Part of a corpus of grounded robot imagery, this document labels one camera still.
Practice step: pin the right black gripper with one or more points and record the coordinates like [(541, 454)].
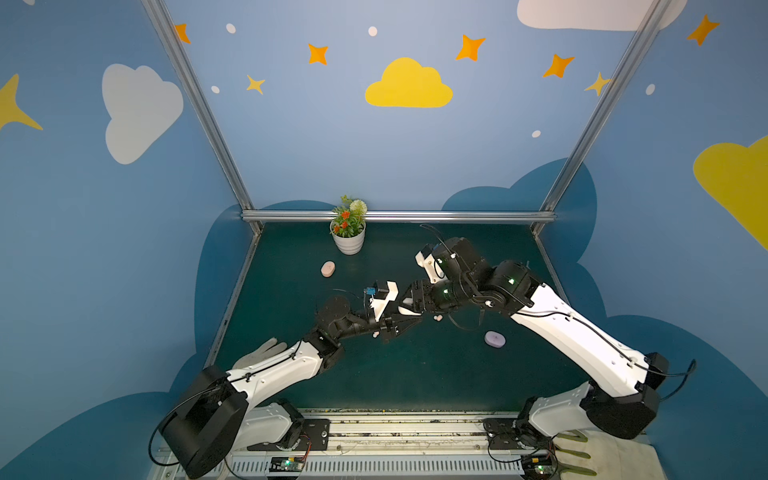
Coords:
[(424, 294)]

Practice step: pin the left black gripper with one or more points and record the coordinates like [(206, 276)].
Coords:
[(384, 322)]

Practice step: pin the purple earbud charging case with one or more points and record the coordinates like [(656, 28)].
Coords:
[(494, 339)]

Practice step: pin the pink earbud charging case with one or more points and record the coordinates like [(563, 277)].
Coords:
[(328, 269)]

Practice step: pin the white earbud charging case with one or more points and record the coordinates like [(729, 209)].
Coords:
[(409, 311)]

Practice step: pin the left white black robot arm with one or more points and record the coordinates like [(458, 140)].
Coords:
[(206, 423)]

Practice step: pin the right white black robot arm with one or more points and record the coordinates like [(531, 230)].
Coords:
[(620, 397)]

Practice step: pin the potted plant white pot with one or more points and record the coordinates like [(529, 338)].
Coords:
[(348, 225)]

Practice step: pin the left green circuit board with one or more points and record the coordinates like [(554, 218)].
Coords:
[(292, 465)]

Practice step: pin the green circuit board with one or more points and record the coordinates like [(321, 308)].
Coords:
[(292, 465), (537, 467)]

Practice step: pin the right green circuit board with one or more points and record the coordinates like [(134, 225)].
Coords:
[(537, 467)]

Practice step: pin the green white gardening glove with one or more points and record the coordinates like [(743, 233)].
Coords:
[(593, 454)]

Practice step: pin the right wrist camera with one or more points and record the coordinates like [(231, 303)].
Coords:
[(426, 260)]

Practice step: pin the aluminium back frame bar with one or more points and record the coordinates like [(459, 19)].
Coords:
[(458, 217)]

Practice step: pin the aluminium front rail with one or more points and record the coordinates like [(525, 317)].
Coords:
[(376, 444)]

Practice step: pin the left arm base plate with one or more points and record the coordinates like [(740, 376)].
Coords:
[(313, 434)]

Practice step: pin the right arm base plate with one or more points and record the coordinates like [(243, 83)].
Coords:
[(511, 433)]

